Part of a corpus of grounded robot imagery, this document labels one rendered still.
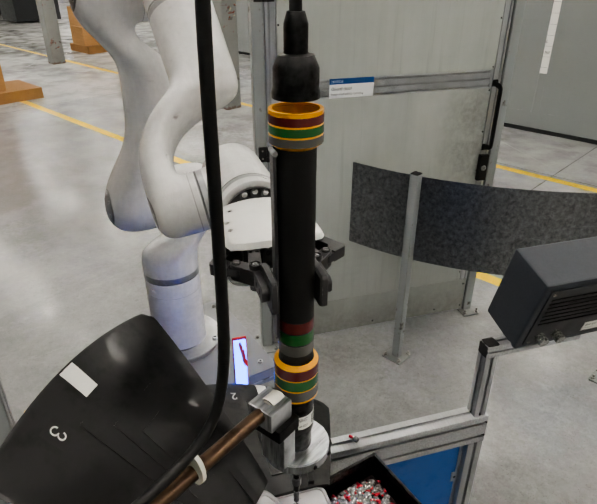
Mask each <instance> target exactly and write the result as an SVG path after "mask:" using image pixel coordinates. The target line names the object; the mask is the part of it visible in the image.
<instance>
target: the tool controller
mask: <svg viewBox="0 0 597 504"><path fill-rule="evenodd" d="M488 312H489V314H490V315H491V317H492V318H493V320H494V321H495V322H496V324H497V325H498V327H499V328H500V330H501V331H502V333H503V334H504V335H505V337H506V338H507V340H509V341H510V342H511V345H512V347H513V348H518V347H523V346H528V345H533V344H538V345H539V346H540V347H543V346H546V345H547V344H548V343H549V341H552V340H554V341H555V342H556V343H561V342H563V341H564V340H565V338H566V337H571V336H576V335H581V334H585V333H590V332H595V331H597V236H596V237H589V238H583V239H577V240H570V241H564V242H557V243H551V244H545V245H538V246H532V247H525V248H519V249H517V250H516V251H515V253H514V255H513V257H512V259H511V261H510V263H509V265H508V268H507V270H506V272H505V274H504V276H503V278H502V280H501V282H500V285H499V287H498V289H497V291H496V293H495V295H494V297H493V299H492V302H491V304H490V306H489V308H488Z"/></svg>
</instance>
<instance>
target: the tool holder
mask: <svg viewBox="0 0 597 504"><path fill-rule="evenodd" d="M273 390H274V389H272V388H271V387H267V388H266V389H264V390H263V391H262V392H261V393H260V394H258V395H257V396H256V397H255V398H253V399H252V400H251V401H250V402H249V403H248V412H249V414H250V413H251V412H252V411H254V410H255V409H261V411H262V413H263V415H264V417H265V421H264V422H263V423H262V424H261V425H260V426H258V427H257V428H256V430H258V431H259V432H261V433H262V449H263V456H265V457H266V459H267V460H268V462H269V463H270V464H271V465H272V466H273V467H274V468H276V469H277V470H279V471H281V472H284V473H288V474H305V473H308V472H311V471H313V470H316V469H317V468H318V467H320V466H321V465H322V464H323V463H324V461H325V460H326V458H327V456H329V455H330V454H331V451H329V437H328V434H327V432H326V430H325V429H324V428H323V427H322V426H321V425H320V424H319V423H317V422H316V421H314V420H313V427H312V430H311V444H310V446H309V447H308V448H307V449H306V450H304V451H301V452H295V430H296V429H297V428H298V427H299V416H298V415H297V414H295V413H293V412H292V400H291V399H290V398H288V397H286V396H285V395H284V397H283V398H282V399H281V400H280V401H279V402H278V403H276V404H275V405H274V406H273V405H270V406H269V405H267V404H266V403H264V400H262V399H263V398H264V397H265V396H267V395H268V394H269V393H270V392H271V391H273Z"/></svg>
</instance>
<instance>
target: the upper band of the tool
mask: <svg viewBox="0 0 597 504"><path fill-rule="evenodd" d="M284 105H286V106H284ZM306 105H308V106H306ZM278 106H279V107H278ZM313 106H314V107H313ZM317 107H318V108H317ZM291 113H301V114H291ZM323 113H324V106H322V105H321V104H318V103H314V102H301V103H291V102H278V103H274V104H271V105H269V106H268V114H270V115H272V116H274V117H278V118H285V119H307V118H314V117H318V116H320V115H322V114H323ZM268 124H269V125H271V126H273V127H276V128H280V129H287V130H304V129H312V128H316V127H319V126H321V125H323V124H324V122H323V123H322V124H320V125H317V126H313V127H307V128H285V127H278V126H275V125H272V124H270V123H269V122H268ZM268 133H269V132H268ZM323 133H324V132H323ZM323 133H322V134H321V135H319V136H316V137H311V138H303V139H289V138H281V137H276V136H273V135H271V134H270V133H269V135H270V136H272V137H274V138H278V139H283V140H309V139H314V138H318V137H320V136H322V135H323ZM316 147H318V146H316ZM316 147H313V148H307V149H285V148H279V147H276V148H278V149H280V150H284V151H294V152H298V151H308V150H312V149H314V148H316Z"/></svg>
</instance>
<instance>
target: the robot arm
mask: <svg viewBox="0 0 597 504"><path fill-rule="evenodd" d="M69 4H70V7H71V10H72V12H73V14H74V16H75V18H76V19H77V21H78V22H79V23H80V24H81V26H82V27H83V28H84V29H85V30H86V31H87V32H88V33H89V34H90V35H91V36H92V37H93V38H94V39H95V40H96V41H98V42H99V43H100V45H101V46H102V47H103V48H104V49H105V50H106V51H107V52H108V53H109V54H110V56H111V57H112V59H113V60H114V62H115V64H116V67H117V70H118V74H119V79H120V85H121V93H122V100H123V108H124V118H125V132H124V139H123V143H122V147H121V150H120V153H119V155H118V157H117V160H116V162H115V164H114V166H113V169H112V171H111V174H110V176H109V179H108V182H107V186H106V190H105V197H104V201H105V209H106V213H107V216H108V218H109V221H110V222H112V224H113V225H114V226H115V227H117V228H119V229H120V230H123V231H128V232H138V231H144V230H149V229H154V228H158V229H159V231H160V232H161V234H160V235H159V236H157V237H156V238H155V239H154V240H152V241H151V242H150V243H149V244H148V245H147V246H146V247H145V248H144V249H143V251H142V267H143V273H144V280H145V286H146V292H147V298H148V303H149V309H150V315H151V316H152V317H154V318H155V319H156V320H157V321H158V323H159V324H160V325H161V326H162V328H163V329H164V330H165V331H166V333H167V334H168V335H169V336H170V338H171V339H172V340H173V341H174V343H175V344H176V345H177V347H178V348H179V349H180V351H181V352H182V353H183V355H184V356H185V357H186V358H187V360H188V361H189V363H190V362H193V361H196V360H199V359H201V358H203V357H205V356H207V355H208V354H210V353H211V352H212V351H213V350H214V349H215V348H216V347H217V346H218V335H217V322H216V321H215V320H214V319H212V318H210V317H209V316H206V315H204V309H203V300H202V291H201V282H200V274H199V264H198V245H199V242H200V240H201V238H202V237H203V235H204V233H205V232H206V231H207V230H210V229H211V227H210V214H209V201H208V188H207V175H206V162H205V160H204V162H203V164H201V163H182V164H176V165H174V154H175V151H176V148H177V146H178V144H179V142H180V141H181V139H182V138H183V137H184V135H185V134H186V133H187V132H188V131H189V130H190V129H191V128H192V127H194V126H195V125H196V124H197V123H199V122H200V121H202V111H201V98H200V84H199V69H198V54H197V38H196V21H195V2H194V0H69ZM211 14H212V36H213V56H214V74H215V92H216V108H217V111H218V110H219V109H221V108H223V107H224V106H226V105H227V104H228V103H230V102H231V101H232V100H233V99H234V97H235V96H236V94H237V91H238V79H237V75H236V71H235V68H234V65H233V62H232V59H231V56H230V53H229V50H228V47H227V44H226V41H225V38H224V35H223V32H222V29H221V26H220V23H219V20H218V17H217V14H216V11H215V8H214V5H213V2H212V0H211ZM143 22H149V23H150V26H151V29H152V32H153V35H154V38H155V41H156V44H157V47H158V50H159V53H160V54H159V53H158V52H156V51H155V50H154V49H152V48H151V47H149V46H148V45H147V44H145V43H144V42H143V41H141V40H140V39H139V37H138V36H137V34H136V32H135V26H136V24H137V23H143ZM219 155H220V170H221V185H222V201H223V217H224V233H225V249H226V266H227V278H228V280H229V282H230V283H231V284H233V285H236V286H250V290H252V291H255V292H257V294H258V296H259V298H260V301H261V303H265V302H266V303H267V305H268V307H269V309H270V312H271V314H272V315H276V314H278V313H279V312H280V298H279V283H278V281H277V279H276V278H275V276H274V274H273V262H272V226H271V191H270V173H269V172H268V170H267V169H266V168H265V166H264V165H263V164H262V162H261V161H260V159H259V158H258V157H257V155H256V154H255V153H254V152H253V151H252V150H251V149H250V148H248V147H246V146H244V145H242V144H238V143H227V144H223V145H220V146H219ZM344 255H345V244H344V243H341V242H339V241H336V240H333V239H331V238H328V237H325V236H324V234H323V232H322V230H321V228H320V227H319V226H318V224H317V223H316V229H315V286H314V298H315V300H316V301H317V303H318V305H319V306H321V307H323V306H327V301H328V292H331V291H332V279H331V276H330V275H329V273H328V272H327V269H328V268H329V267H330V266H331V262H333V261H334V262H335V261H337V260H338V259H340V258H342V257H343V256H344Z"/></svg>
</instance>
